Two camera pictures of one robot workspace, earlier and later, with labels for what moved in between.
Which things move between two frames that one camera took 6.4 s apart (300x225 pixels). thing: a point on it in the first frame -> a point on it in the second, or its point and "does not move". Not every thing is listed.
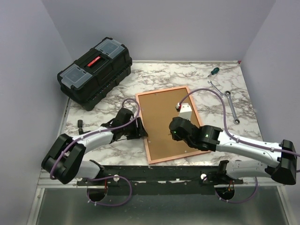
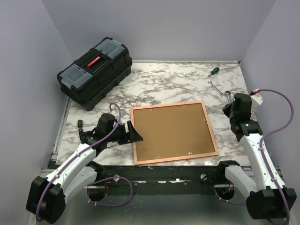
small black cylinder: x=79 y=124 does not move
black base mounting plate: x=160 y=180 does not move
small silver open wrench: x=210 y=83 does not move
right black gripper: x=175 y=137 -> x=227 y=110
